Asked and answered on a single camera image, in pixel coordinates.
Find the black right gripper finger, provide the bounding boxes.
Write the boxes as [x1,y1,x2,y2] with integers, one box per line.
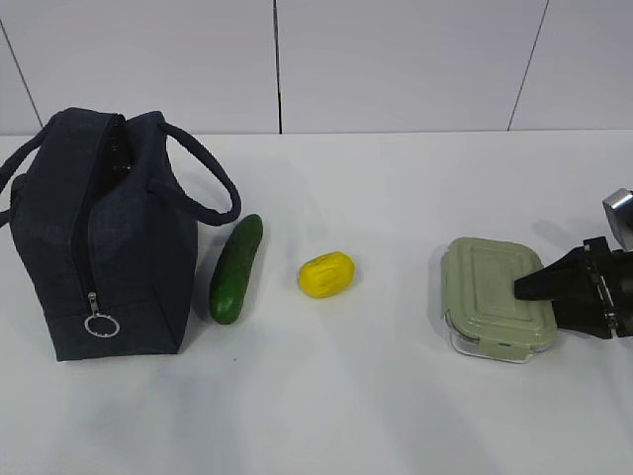
[513,245,601,301]
[552,300,611,339]

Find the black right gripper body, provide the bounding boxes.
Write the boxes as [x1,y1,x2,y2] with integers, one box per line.
[584,237,632,338]

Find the green lid glass container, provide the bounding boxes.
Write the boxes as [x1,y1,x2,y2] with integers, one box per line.
[441,237,558,363]

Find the yellow lemon toy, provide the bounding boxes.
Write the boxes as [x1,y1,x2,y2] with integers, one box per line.
[298,251,356,299]

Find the green cucumber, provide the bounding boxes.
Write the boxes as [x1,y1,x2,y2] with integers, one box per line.
[209,214,263,325]

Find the dark blue lunch bag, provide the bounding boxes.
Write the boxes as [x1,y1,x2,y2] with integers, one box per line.
[1,107,241,361]

